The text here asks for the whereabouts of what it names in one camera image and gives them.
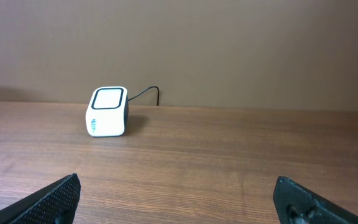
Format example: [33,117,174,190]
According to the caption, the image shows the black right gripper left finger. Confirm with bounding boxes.
[0,173,81,224]

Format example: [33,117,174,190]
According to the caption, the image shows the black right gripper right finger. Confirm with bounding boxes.
[273,176,358,224]

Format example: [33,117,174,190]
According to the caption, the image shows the white barcode scanner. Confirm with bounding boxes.
[85,86,129,138]

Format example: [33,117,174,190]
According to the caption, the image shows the black scanner cable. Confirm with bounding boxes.
[127,85,160,106]

